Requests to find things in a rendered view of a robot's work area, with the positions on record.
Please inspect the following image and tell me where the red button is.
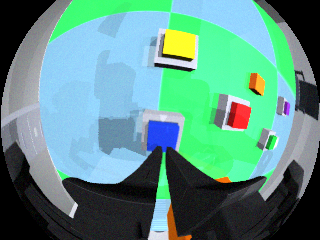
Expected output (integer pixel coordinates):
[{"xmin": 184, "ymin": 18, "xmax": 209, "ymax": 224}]
[{"xmin": 213, "ymin": 93, "xmax": 252, "ymax": 132}]

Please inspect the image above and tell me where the blue button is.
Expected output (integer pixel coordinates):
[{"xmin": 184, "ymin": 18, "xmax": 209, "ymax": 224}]
[{"xmin": 141, "ymin": 108, "xmax": 185, "ymax": 152}]

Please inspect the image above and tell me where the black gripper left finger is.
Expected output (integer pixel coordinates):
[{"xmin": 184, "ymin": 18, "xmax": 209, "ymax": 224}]
[{"xmin": 61, "ymin": 147, "xmax": 163, "ymax": 237}]

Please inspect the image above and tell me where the purple button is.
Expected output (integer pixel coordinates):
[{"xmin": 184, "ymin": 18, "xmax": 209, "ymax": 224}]
[{"xmin": 276, "ymin": 96, "xmax": 291, "ymax": 117}]

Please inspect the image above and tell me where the green button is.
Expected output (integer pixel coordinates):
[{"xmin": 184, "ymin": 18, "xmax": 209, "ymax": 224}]
[{"xmin": 257, "ymin": 128, "xmax": 277, "ymax": 151}]

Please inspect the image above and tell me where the yellow button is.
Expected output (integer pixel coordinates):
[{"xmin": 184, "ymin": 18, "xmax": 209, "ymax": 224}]
[{"xmin": 153, "ymin": 28, "xmax": 199, "ymax": 72}]

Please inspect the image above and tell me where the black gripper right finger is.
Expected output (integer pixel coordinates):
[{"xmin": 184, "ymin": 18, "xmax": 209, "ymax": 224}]
[{"xmin": 164, "ymin": 147, "xmax": 267, "ymax": 237}]

